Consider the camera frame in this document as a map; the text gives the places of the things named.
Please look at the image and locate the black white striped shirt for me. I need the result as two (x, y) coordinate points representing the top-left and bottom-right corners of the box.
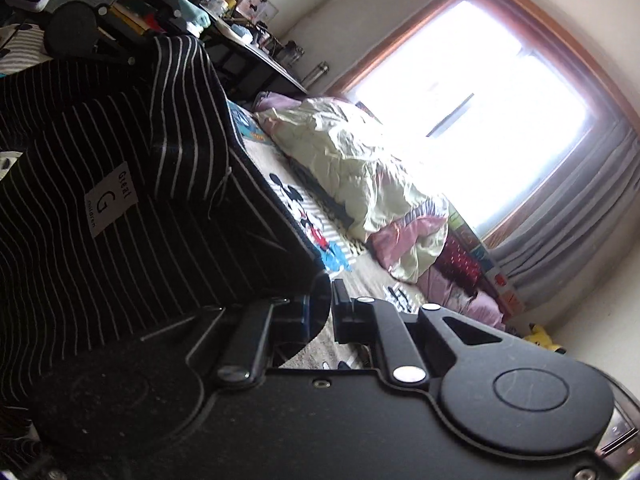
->
(0, 31), (332, 411)

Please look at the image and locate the stack of folded clothes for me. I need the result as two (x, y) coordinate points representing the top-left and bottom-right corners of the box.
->
(111, 0), (212, 38)

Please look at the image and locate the mickey mouse brown blanket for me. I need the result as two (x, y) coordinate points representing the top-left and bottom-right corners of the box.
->
(0, 24), (436, 371)

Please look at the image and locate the lilac pillow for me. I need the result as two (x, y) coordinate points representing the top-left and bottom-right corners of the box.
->
(416, 266), (506, 330)

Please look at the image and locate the dark red dotted cloth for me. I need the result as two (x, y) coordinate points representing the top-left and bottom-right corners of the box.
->
(434, 234), (482, 296)

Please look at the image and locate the colourful alphabet foam mat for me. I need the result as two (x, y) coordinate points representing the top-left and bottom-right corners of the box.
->
(448, 205), (524, 318)

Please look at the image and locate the yellow pikachu plush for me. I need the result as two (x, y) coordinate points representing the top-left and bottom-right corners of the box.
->
(524, 323), (566, 354)

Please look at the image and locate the cream pink crumpled duvet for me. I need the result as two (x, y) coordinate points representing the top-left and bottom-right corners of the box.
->
(256, 98), (449, 284)

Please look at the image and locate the white box on desk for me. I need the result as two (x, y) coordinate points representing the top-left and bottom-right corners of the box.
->
(235, 0), (279, 24)

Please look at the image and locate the grey curtain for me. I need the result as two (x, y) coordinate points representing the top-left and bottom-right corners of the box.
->
(491, 119), (639, 312)

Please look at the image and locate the dark side desk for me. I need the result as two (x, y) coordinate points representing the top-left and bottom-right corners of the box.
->
(200, 24), (307, 104)

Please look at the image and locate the steel thermos bottle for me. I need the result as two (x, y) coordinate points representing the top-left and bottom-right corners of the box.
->
(300, 62), (330, 88)

